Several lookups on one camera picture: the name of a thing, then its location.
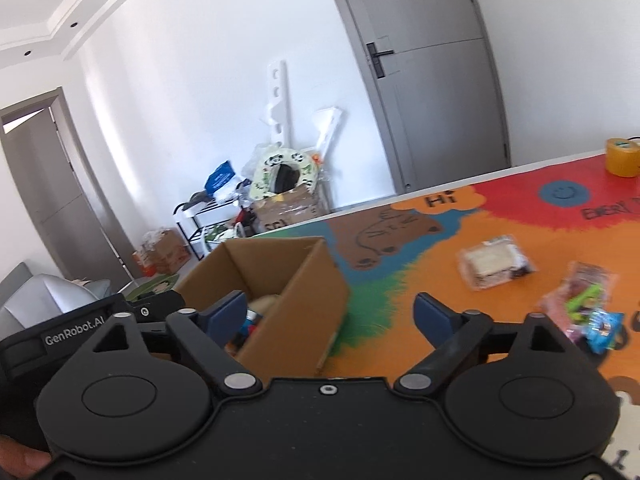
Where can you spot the blue snack packet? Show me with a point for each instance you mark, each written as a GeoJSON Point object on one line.
{"type": "Point", "coordinates": [606, 329]}

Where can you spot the blue plastic bag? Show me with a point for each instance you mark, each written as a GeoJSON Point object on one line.
{"type": "Point", "coordinates": [221, 177]}

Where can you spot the panda print toilet seat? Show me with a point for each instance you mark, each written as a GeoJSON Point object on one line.
{"type": "Point", "coordinates": [285, 172]}

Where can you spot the grey sofa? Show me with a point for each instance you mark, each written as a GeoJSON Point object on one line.
{"type": "Point", "coordinates": [45, 295]}

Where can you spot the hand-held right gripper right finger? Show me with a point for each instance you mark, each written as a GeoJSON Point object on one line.
{"type": "Point", "coordinates": [434, 317]}

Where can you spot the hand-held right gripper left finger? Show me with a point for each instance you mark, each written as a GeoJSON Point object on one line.
{"type": "Point", "coordinates": [227, 316]}

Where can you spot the teal banded snack packet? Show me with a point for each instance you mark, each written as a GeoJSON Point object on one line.
{"type": "Point", "coordinates": [255, 317]}

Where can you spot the colourful printed table mat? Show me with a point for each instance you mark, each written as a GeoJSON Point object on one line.
{"type": "Point", "coordinates": [440, 260]}

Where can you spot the brown cardboard box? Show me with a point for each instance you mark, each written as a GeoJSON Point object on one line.
{"type": "Point", "coordinates": [295, 285]}

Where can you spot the clear wafer snack packet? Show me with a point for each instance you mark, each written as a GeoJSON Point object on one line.
{"type": "Point", "coordinates": [492, 262]}

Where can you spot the taped cardboard carton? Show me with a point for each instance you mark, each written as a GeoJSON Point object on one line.
{"type": "Point", "coordinates": [287, 210]}

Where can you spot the grey open door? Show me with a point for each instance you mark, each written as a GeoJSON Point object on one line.
{"type": "Point", "coordinates": [50, 190]}

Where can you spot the black shoe rack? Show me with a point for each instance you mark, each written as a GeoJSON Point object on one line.
{"type": "Point", "coordinates": [200, 220]}

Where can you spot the white plastic board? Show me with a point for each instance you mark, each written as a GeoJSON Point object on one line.
{"type": "Point", "coordinates": [277, 105]}

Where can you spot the yellow tape roll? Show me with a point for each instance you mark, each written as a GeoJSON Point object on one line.
{"type": "Point", "coordinates": [622, 157]}

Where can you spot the orange printed carton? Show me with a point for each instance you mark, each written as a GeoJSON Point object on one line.
{"type": "Point", "coordinates": [162, 252]}

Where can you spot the pale pink snack packet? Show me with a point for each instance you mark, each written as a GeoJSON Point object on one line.
{"type": "Point", "coordinates": [577, 292]}

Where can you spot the person's left hand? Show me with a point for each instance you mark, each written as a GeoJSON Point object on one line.
{"type": "Point", "coordinates": [22, 460]}

